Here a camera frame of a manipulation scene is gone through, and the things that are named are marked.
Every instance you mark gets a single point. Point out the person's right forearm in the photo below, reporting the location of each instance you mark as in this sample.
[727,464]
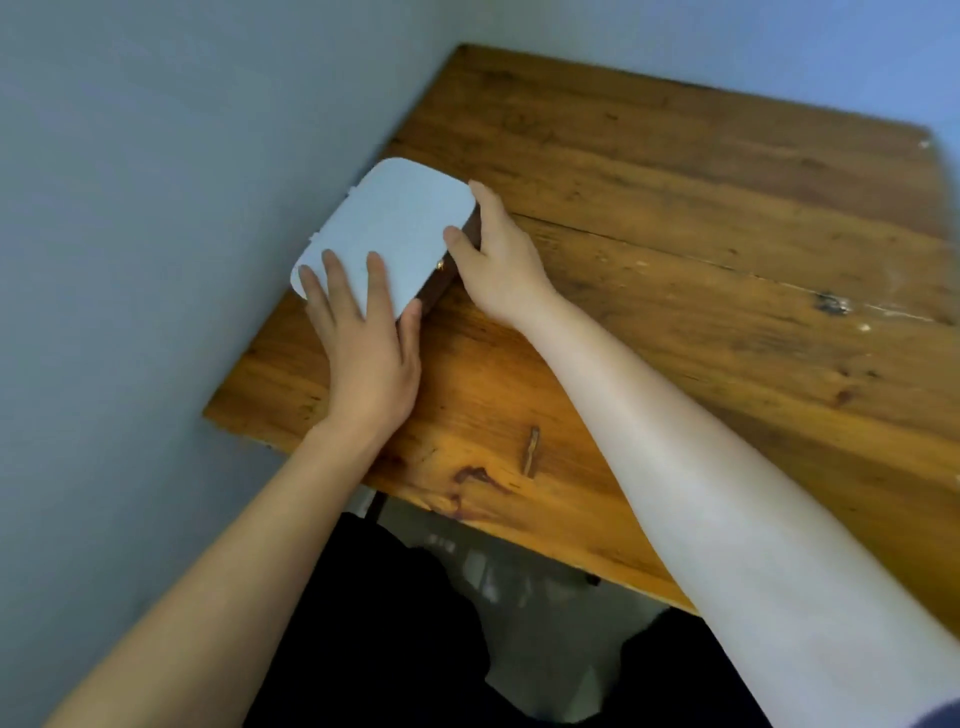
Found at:
[712,510]

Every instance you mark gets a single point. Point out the black trousers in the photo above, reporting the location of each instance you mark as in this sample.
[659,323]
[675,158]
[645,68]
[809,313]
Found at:
[375,637]

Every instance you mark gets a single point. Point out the person's left middle finger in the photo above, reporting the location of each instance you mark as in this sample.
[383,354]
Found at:
[339,289]

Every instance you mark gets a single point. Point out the person's right thumb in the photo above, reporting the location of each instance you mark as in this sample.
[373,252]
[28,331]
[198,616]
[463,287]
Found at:
[459,251]

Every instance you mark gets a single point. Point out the person's left forearm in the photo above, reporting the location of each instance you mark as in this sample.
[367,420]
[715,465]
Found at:
[247,570]

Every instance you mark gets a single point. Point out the person's left hand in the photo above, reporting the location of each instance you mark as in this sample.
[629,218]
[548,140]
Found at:
[371,375]

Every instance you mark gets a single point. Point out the person's left thumb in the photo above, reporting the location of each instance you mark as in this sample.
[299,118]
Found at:
[410,326]

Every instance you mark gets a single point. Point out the person's right hand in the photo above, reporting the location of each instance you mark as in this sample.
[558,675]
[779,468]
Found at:
[506,274]

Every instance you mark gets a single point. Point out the brown box with white lid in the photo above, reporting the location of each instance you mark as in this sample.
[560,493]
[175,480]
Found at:
[394,221]

